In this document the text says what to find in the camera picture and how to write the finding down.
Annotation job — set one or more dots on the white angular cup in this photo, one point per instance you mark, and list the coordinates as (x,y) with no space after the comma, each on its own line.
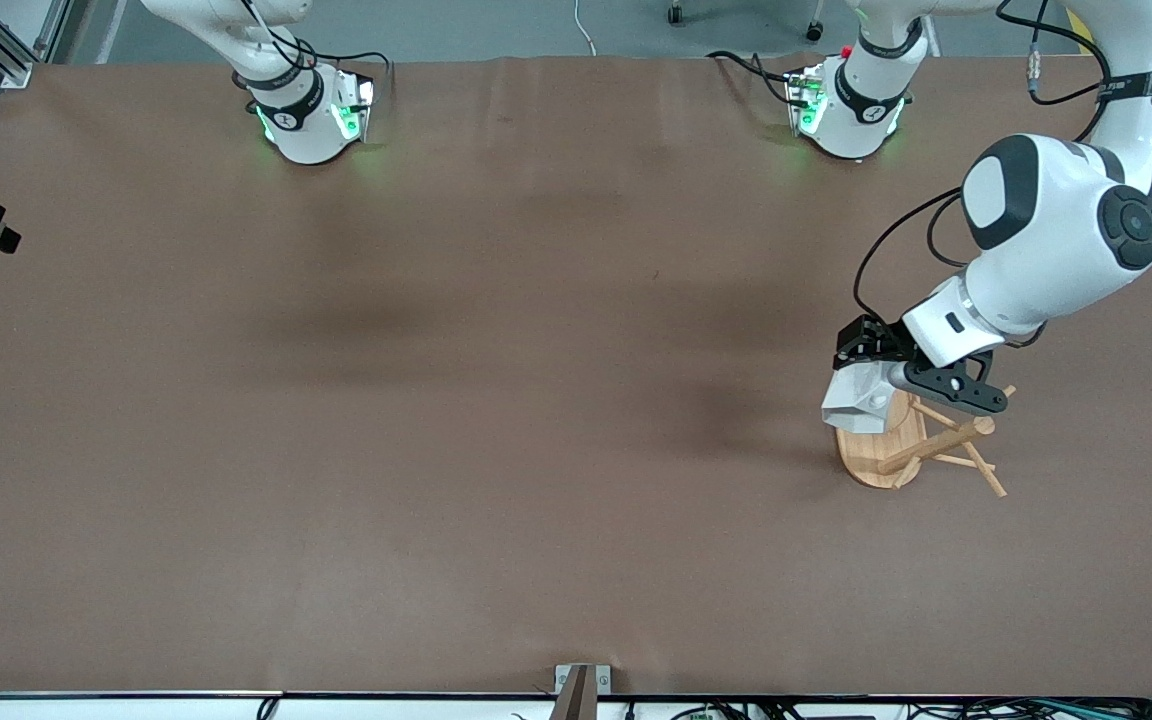
(861,400)

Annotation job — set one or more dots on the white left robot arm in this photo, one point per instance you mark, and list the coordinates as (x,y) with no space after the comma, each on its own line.
(1056,230)

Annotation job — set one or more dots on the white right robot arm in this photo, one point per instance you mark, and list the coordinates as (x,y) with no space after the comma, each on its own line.
(296,120)

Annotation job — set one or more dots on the wooden cup rack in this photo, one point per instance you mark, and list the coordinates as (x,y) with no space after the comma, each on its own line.
(876,460)

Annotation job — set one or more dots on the black chair caster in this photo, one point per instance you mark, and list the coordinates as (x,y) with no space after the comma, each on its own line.
(816,31)
(676,13)

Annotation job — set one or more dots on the brown table cover sheet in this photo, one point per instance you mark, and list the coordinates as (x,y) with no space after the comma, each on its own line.
(536,500)

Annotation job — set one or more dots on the grey metal mounting bracket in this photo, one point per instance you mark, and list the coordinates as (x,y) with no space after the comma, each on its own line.
(604,678)

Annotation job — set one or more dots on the dark camera pole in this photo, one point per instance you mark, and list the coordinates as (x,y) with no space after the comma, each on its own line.
(576,700)

